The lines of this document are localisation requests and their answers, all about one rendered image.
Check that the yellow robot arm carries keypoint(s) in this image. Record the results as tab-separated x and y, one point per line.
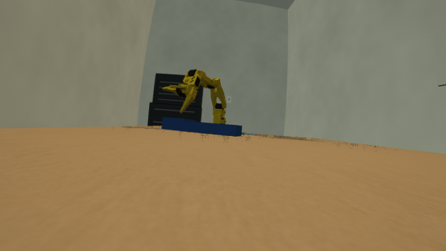
196	78

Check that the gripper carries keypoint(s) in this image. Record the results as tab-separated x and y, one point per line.
187	91

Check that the blue bin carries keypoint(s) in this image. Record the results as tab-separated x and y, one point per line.
189	125

